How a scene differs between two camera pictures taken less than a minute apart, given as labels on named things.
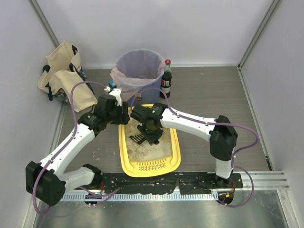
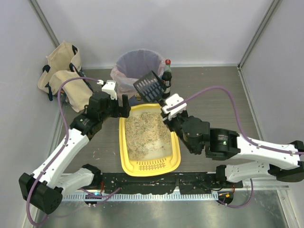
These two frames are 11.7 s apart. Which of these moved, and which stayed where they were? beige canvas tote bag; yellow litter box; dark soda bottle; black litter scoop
Moved: black litter scoop
Stayed: beige canvas tote bag; yellow litter box; dark soda bottle
